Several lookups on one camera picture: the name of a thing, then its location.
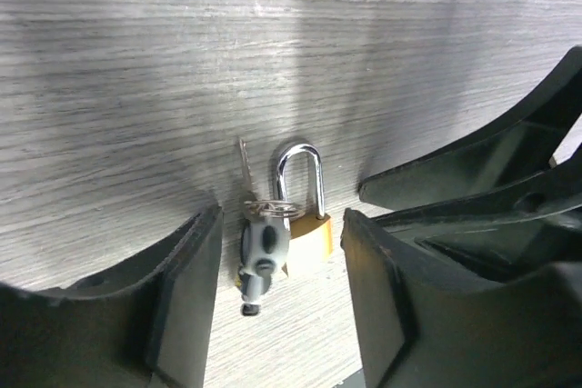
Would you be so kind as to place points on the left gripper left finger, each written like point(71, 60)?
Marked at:
point(144, 322)

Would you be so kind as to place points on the panda keychain with keys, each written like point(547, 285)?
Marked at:
point(264, 241)

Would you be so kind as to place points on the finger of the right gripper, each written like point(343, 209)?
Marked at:
point(503, 167)

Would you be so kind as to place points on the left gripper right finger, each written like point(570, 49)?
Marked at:
point(425, 321)

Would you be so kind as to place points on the small brass padlock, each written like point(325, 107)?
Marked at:
point(311, 234)

